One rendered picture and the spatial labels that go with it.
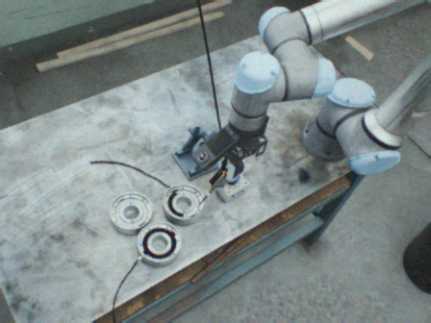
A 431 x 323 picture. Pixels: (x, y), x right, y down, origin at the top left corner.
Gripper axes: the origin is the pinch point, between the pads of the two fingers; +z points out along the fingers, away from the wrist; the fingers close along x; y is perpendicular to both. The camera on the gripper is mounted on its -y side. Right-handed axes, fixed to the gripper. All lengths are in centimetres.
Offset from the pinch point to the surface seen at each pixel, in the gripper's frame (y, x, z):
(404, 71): 186, 59, 94
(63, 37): 8, 164, 87
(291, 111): 37.7, 16.6, 13.1
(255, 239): 13.5, -6.7, 38.3
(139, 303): -27.2, -7.0, 37.9
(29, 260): -47.7, 7.0, 12.8
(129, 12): 49, 165, 84
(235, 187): 4.3, -0.6, 8.6
